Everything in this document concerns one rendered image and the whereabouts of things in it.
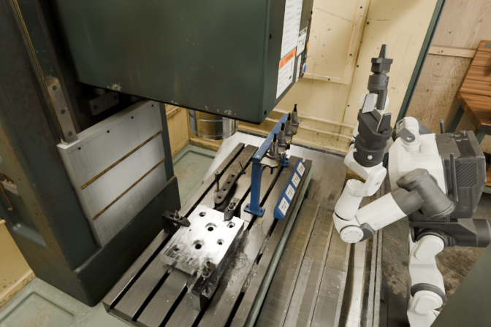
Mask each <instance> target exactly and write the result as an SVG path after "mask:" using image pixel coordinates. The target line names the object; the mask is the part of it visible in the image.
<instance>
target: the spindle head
mask: <svg viewBox="0 0 491 327"><path fill-rule="evenodd" d="M50 3H51V5H52V8H53V12H54V15H55V18H56V22H57V25H58V29H59V32H60V35H61V39H62V42H63V44H64V49H65V52H66V56H67V59H68V62H69V66H70V69H71V71H72V76H73V78H74V80H75V81H76V82H75V83H77V84H81V85H87V86H90V87H93V88H99V89H102V90H106V91H112V92H116V93H122V94H125V95H128V96H134V97H137V98H141V99H147V100H151V101H157V102H160V103H163V104H169V105H172V106H176V107H182V108H186V109H191V110H195V111H198V112H204V113H208V114H211V115H217V116H221V117H224V118H230V119H233V120H239V121H243V122H247V123H252V124H256V125H260V124H261V123H262V122H263V121H264V120H265V118H266V117H267V116H268V115H269V114H270V113H271V112H272V111H273V109H274V108H275V107H276V105H277V104H278V103H279V102H280V100H281V99H282V98H283V97H284V96H285V95H286V94H287V92H288V91H289V90H290V89H291V87H292V86H293V85H294V84H295V81H296V75H297V64H298V58H299V56H300V55H302V53H304V51H305V46H304V50H303V51H302V52H301V53H300V54H299V55H297V56H296V52H297V46H296V47H294V48H293V49H295V48H296V50H295V57H294V69H293V75H292V82H291V83H290V84H289V85H288V86H287V87H286V89H285V90H284V91H283V92H282V93H281V95H280V96H279V97H278V98H276V96H277V87H278V71H279V63H280V60H281V59H282V58H281V48H282V39H283V24H284V15H285V7H286V0H50ZM312 10H313V0H302V9H301V16H300V27H299V32H301V31H302V30H303V29H304V28H306V27H307V28H308V19H309V18H311V16H312V14H313V11H312ZM293 49H292V50H293ZM292 50H291V51H292ZM291 51H289V52H288V53H287V54H286V55H288V54H289V53H290V52H291ZM286 55H285V56H286ZM285 56H284V57H285ZM284 57H283V58H284Z"/></svg>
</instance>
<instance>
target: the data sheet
mask: <svg viewBox="0 0 491 327"><path fill-rule="evenodd" d="M301 9H302V0H286V7H285V15H284V24H283V39H282V48H281V58H283V57H284V56H285V55H286V54H287V53H288V52H289V51H291V50H292V49H293V48H294V47H296V46H297V40H298V34H299V27H300V16H301Z"/></svg>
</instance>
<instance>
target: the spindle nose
mask: <svg viewBox="0 0 491 327"><path fill-rule="evenodd" d="M189 123H190V127H191V132H192V134H193V135H195V136H197V137H199V138H200V139H206V140H222V139H227V138H229V137H231V136H233V135H234V134H236V133H237V130H238V126H239V120H233V119H230V118H224V117H221V116H217V115H211V114H208V113H204V112H198V111H195V110H191V109H189Z"/></svg>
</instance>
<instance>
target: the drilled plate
mask: <svg viewBox="0 0 491 327"><path fill-rule="evenodd" d="M198 213H199V214H198ZM206 216H207V217H206ZM201 217H202V218H201ZM219 217H220V218H219ZM223 218H224V213H222V212H219V211H216V210H214V209H210V208H207V207H204V206H202V205H198V206H197V208H196V209H195V210H194V211H193V212H192V213H191V215H190V216H189V217H188V220H189V222H190V223H192V224H191V225H189V227H183V226H181V227H180V228H179V229H178V231H177V232H176V233H175V235H174V236H173V237H172V238H171V240H170V241H169V242H168V243H167V244H166V246H165V247H164V248H163V249H162V251H161V252H160V253H159V255H160V259H161V261H162V262H164V263H167V264H169V265H170V266H174V267H175V268H177V269H180V270H182V271H184V272H187V273H189V274H192V275H194V276H195V277H199V276H200V275H201V273H202V272H203V269H204V266H205V265H206V266H207V265H208V264H209V263H212V262H213V263H215V264H216V270H215V272H214V274H213V276H212V277H211V279H210V281H209V283H212V284H213V282H214V280H215V278H216V277H217V275H218V273H219V272H220V270H221V267H222V266H223V265H224V262H225V261H226V259H227V257H228V255H229V254H230V252H231V250H232V248H233V247H234V245H235V243H236V241H237V240H238V238H239V236H240V235H241V233H242V231H243V229H244V220H241V219H239V218H235V217H233V216H232V217H231V219H229V220H228V223H226V222H222V219H223ZM231 220H232V221H231ZM229 221H230V222H229ZM227 225H228V226H229V227H230V228H229V227H227ZM225 226H226V227H225ZM217 232H218V233H217ZM188 235H189V236H188ZM190 235H191V236H190ZM184 237H185V238H184ZM202 238H203V240H204V241H203V240H201V239H202ZM218 238H219V239H218ZM195 239H197V240H195ZM194 240H195V241H194ZM191 242H193V243H191ZM205 242H207V243H206V245H205ZM180 245H182V246H180ZM217 245H218V246H217ZM171 248H172V249H171ZM182 248H183V249H182ZM192 248H193V249H192ZM213 248H214V249H213ZM219 250H220V251H219ZM178 251H179V252H178ZM218 251H219V252H218ZM174 252H175V253H174ZM217 252H218V253H217ZM200 253H201V254H200ZM206 253H210V254H206ZM216 253H217V254H216ZM211 254H212V255H211ZM187 255H188V256H189V257H188V256H187ZM193 255H194V256H193ZM206 256H207V258H205V257H206ZM208 256H209V257H208ZM211 256H212V257H213V259H214V260H213V259H212V258H210V257H211ZM192 257H193V258H192ZM202 258H205V259H204V260H202ZM197 260H198V261H199V263H198V261H197ZM191 261H193V262H191ZM204 264H205V265H204Z"/></svg>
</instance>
